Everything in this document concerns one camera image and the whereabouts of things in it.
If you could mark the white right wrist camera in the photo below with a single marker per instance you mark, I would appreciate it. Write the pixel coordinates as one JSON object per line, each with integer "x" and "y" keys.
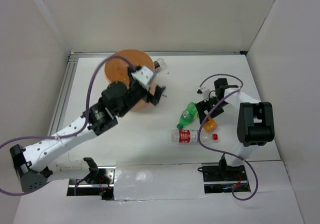
{"x": 205, "y": 92}

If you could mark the green plastic bottle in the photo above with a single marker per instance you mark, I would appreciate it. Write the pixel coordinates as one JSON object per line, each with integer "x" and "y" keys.
{"x": 187, "y": 116}

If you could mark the aluminium frame rail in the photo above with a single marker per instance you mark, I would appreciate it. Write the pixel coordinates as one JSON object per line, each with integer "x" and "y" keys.
{"x": 160, "y": 53}
{"x": 57, "y": 121}

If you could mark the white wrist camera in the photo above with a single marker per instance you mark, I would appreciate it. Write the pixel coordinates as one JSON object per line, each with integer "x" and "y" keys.
{"x": 205, "y": 92}
{"x": 144, "y": 76}

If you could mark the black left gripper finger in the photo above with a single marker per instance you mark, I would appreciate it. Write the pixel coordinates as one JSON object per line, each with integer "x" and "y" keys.
{"x": 155, "y": 98}
{"x": 135, "y": 89}

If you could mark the aluminium frame rail back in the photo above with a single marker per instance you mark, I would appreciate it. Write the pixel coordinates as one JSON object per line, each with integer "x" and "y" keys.
{"x": 160, "y": 53}

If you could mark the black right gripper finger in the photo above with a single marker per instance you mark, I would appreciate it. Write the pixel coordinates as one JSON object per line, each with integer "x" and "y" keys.
{"x": 203, "y": 107}
{"x": 219, "y": 110}

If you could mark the orange plastic bin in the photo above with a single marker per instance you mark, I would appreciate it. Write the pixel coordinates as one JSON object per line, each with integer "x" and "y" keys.
{"x": 116, "y": 69}

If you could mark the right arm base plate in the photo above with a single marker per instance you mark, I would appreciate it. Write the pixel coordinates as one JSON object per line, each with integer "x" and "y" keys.
{"x": 216, "y": 180}

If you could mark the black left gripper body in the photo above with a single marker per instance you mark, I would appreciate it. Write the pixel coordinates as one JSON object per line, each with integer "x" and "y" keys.
{"x": 133, "y": 98}

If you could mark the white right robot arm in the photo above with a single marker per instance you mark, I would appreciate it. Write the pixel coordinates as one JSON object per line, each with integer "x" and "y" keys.
{"x": 255, "y": 123}

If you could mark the clear bottle red label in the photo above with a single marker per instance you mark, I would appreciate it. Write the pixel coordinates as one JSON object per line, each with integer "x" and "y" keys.
{"x": 192, "y": 137}

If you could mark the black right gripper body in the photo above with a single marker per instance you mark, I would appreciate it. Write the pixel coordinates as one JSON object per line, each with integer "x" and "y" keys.
{"x": 213, "y": 101}

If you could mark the dark bottle behind bin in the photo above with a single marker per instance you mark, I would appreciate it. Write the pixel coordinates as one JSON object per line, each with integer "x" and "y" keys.
{"x": 159, "y": 65}

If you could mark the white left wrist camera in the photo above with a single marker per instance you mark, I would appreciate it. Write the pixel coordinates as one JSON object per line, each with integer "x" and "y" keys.
{"x": 144, "y": 76}

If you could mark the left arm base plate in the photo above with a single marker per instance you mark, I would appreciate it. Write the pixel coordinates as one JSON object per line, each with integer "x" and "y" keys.
{"x": 102, "y": 186}

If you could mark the aluminium frame rail left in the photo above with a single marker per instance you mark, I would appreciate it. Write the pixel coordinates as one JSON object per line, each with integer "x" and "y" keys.
{"x": 57, "y": 121}

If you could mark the orange juice bottle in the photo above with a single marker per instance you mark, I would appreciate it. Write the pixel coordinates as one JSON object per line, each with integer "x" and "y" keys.
{"x": 210, "y": 125}

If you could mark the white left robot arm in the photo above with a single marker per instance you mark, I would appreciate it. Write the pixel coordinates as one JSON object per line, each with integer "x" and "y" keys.
{"x": 35, "y": 164}

